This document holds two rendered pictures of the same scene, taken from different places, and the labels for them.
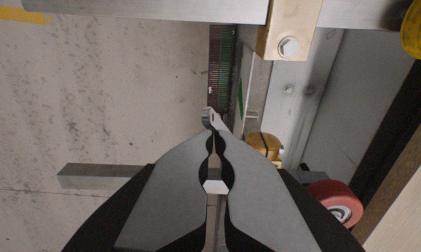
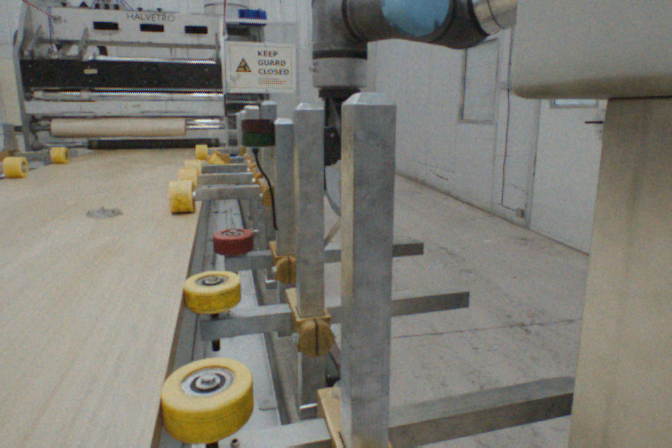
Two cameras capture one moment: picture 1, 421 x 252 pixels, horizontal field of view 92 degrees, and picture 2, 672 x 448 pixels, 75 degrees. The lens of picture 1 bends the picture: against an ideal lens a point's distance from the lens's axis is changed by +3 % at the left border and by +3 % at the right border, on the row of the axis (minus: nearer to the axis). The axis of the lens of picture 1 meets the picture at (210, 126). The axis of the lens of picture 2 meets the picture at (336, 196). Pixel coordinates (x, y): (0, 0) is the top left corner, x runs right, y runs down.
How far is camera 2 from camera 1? 0.66 m
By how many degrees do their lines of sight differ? 51
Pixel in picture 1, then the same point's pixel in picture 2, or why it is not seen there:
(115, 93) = not seen: outside the picture
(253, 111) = (282, 337)
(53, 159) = (511, 365)
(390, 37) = not seen: hidden behind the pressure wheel
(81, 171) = (409, 247)
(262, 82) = (282, 354)
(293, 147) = (208, 346)
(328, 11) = (282, 308)
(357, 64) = not seen: hidden behind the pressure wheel
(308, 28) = (292, 296)
